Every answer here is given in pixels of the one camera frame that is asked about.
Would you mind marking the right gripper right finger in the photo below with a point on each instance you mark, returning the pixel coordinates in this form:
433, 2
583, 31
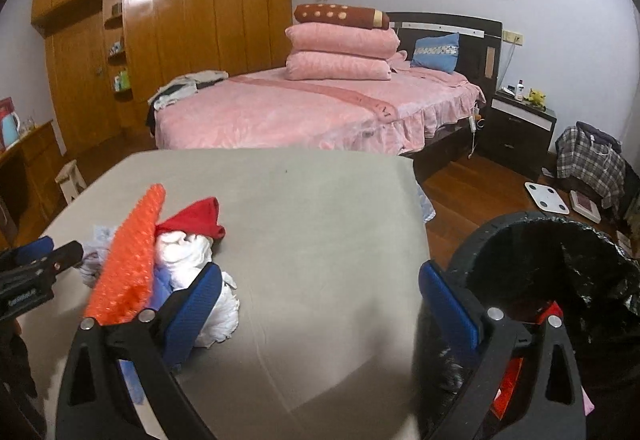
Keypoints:
483, 339

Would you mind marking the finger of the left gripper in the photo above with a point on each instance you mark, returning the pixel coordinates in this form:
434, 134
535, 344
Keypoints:
33, 251
44, 270

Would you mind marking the orange foam fruit net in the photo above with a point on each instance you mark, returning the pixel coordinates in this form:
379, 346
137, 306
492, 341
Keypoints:
126, 281

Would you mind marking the white tissue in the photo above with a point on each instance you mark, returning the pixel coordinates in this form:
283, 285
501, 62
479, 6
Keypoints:
95, 253
184, 259

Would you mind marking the black trash bin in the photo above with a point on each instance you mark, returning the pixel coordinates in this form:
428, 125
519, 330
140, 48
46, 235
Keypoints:
518, 263

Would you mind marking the wooden side cabinet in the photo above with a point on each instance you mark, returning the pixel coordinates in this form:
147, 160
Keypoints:
30, 196

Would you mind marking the small white stool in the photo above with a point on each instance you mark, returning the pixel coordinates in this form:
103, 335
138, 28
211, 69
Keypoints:
70, 181

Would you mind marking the light blue kettle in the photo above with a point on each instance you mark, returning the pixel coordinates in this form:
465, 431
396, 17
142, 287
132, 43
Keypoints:
10, 129

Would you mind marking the red box behind kettle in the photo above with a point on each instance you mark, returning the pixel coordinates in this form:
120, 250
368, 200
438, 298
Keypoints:
6, 107

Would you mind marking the white bathroom scale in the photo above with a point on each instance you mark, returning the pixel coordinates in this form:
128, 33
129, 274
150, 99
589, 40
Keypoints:
546, 198

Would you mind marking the clothes pile on bed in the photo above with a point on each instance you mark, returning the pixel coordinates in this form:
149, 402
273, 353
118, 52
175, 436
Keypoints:
181, 87

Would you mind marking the black nightstand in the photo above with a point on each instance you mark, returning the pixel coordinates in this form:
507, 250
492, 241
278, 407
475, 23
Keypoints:
517, 135

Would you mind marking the wooden wardrobe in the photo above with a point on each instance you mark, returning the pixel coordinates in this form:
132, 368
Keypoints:
106, 58

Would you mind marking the yellow toy on nightstand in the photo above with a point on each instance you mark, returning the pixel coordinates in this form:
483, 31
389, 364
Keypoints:
536, 98

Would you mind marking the white bottle on nightstand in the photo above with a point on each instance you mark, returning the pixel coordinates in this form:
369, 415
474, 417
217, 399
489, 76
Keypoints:
519, 92

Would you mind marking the lower pink folded quilt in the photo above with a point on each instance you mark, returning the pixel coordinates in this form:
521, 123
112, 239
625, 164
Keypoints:
303, 66

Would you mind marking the pink folded quilt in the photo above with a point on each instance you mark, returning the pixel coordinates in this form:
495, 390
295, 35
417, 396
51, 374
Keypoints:
303, 66
323, 37

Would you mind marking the pink bed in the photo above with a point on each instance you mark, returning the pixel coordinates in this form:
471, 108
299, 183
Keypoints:
266, 110

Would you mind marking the upper pink folded quilt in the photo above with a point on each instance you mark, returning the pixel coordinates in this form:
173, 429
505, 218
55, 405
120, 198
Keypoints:
323, 37

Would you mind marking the blue pillow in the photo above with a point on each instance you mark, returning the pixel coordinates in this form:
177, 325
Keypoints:
439, 53

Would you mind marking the black headboard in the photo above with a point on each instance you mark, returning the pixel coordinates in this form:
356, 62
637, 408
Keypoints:
480, 42

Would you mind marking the brown dotted rolled blanket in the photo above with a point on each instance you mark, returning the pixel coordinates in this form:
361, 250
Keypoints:
343, 15

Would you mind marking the wall power socket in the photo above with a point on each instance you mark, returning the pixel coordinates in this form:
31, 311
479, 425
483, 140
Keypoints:
512, 37

